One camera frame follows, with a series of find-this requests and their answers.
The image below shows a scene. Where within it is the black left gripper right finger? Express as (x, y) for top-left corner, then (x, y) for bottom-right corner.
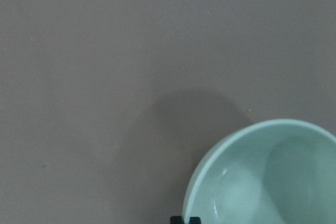
(189, 217), (202, 224)

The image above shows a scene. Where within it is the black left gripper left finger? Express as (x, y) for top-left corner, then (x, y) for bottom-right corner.
(170, 216), (183, 224)

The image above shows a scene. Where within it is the green bowl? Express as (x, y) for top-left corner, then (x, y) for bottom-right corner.
(182, 119), (335, 223)

